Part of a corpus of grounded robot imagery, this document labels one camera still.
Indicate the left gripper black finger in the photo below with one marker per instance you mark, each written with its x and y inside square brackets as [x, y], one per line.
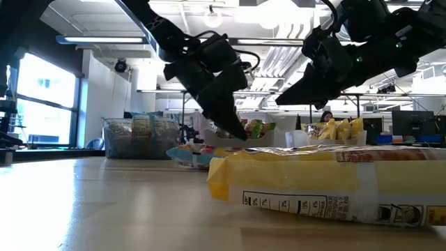
[233, 111]
[219, 116]

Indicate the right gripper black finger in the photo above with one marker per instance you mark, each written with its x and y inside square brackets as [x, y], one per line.
[306, 89]
[322, 102]

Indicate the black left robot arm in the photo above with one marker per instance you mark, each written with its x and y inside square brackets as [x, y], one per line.
[163, 31]

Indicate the person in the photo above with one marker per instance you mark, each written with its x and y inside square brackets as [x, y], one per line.
[326, 116]

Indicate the white fabric screen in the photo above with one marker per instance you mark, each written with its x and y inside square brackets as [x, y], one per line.
[197, 120]

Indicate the light grey plastic bin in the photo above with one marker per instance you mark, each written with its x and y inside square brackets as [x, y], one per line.
[230, 142]

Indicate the black ceiling track lights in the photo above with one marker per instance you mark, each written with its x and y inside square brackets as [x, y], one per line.
[386, 89]

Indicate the black tripod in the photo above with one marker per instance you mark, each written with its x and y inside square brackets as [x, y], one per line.
[190, 134]

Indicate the clear plastic bin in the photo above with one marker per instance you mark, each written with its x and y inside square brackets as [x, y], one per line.
[139, 150]
[294, 138]

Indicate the black computer monitor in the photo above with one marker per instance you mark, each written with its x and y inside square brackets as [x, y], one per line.
[373, 125]
[413, 122]
[128, 115]
[158, 113]

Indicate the blue storage boxes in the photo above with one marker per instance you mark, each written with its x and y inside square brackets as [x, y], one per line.
[383, 139]

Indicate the black ceiling spotlight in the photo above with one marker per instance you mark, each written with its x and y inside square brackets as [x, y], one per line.
[121, 66]

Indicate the long ceiling light strip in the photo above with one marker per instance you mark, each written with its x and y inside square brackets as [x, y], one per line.
[104, 39]

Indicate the blue chair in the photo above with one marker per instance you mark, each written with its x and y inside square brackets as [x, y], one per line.
[95, 143]

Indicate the large bright window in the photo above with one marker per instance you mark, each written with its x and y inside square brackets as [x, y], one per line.
[45, 115]

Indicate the dark low ledge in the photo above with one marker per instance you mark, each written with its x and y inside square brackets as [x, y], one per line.
[52, 154]

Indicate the dark window-side equipment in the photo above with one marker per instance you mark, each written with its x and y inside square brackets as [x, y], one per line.
[5, 118]

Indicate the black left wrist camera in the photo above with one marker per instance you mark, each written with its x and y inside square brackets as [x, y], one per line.
[217, 52]

